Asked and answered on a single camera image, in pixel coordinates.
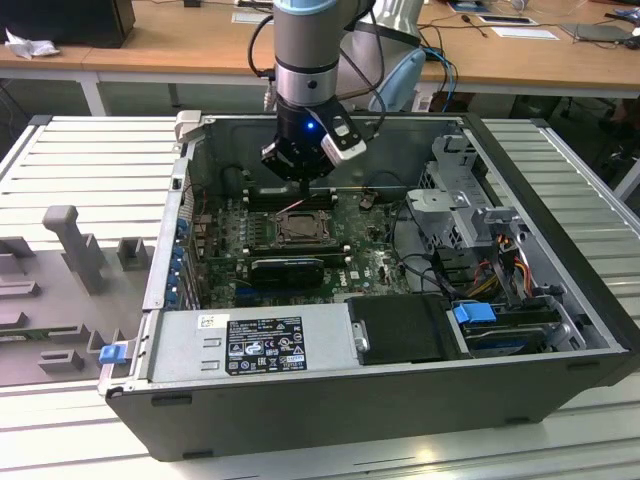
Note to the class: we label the pale blue teach pendant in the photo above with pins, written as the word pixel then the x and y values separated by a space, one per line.
pixel 400 80

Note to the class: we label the silver CPU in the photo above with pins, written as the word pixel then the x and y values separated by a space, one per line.
pixel 301 227

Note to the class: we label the silver power supply unit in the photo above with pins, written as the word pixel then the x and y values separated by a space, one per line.
pixel 175 350

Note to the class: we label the blue card retention clip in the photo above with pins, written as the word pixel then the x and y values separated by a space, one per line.
pixel 182 228
pixel 173 295
pixel 175 272
pixel 179 251

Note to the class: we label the white framed tablet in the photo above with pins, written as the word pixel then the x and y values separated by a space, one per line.
pixel 505 20

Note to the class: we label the black grey PC case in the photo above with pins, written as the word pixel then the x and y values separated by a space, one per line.
pixel 350 425

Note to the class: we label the black RAM slot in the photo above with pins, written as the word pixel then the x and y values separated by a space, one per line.
pixel 300 248
pixel 300 255
pixel 322 191
pixel 322 201
pixel 322 206
pixel 322 196

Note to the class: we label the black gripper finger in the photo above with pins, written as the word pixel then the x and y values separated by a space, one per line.
pixel 304 187

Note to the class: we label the blue book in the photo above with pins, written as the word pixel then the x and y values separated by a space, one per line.
pixel 467 6

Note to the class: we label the blue plastic latch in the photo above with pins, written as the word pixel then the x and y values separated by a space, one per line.
pixel 112 354

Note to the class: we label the black graphics card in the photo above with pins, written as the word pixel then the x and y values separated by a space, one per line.
pixel 285 272

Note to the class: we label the green RAM stick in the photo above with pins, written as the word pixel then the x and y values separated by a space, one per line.
pixel 25 331

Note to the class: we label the CPU socket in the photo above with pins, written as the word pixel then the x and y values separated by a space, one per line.
pixel 333 240

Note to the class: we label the crumpled white paper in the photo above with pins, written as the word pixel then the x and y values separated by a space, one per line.
pixel 30 47

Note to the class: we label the silver rear port block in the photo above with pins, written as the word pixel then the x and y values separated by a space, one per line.
pixel 201 240

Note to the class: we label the green motherboard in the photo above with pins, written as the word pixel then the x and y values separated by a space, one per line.
pixel 370 260

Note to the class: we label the long wooden desk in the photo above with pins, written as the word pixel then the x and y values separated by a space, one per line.
pixel 500 60

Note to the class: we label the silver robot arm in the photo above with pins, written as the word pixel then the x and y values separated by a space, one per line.
pixel 305 50

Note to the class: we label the grey parts rack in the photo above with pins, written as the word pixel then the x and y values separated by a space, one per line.
pixel 75 300

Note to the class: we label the metal drive cage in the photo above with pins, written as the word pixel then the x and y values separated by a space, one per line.
pixel 450 210

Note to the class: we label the black box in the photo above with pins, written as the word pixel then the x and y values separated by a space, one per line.
pixel 65 20

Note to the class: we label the blue disk carrier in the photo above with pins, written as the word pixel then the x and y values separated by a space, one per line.
pixel 472 314

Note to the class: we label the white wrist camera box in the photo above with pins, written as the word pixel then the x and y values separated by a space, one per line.
pixel 345 150

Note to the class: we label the hard disk drive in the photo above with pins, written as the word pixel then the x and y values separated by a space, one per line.
pixel 505 340

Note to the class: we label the white keyboard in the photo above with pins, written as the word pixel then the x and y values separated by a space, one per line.
pixel 525 33

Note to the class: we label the round coin battery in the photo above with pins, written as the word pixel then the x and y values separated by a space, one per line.
pixel 365 201

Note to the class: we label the grey laptop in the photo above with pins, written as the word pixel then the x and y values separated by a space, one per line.
pixel 600 32

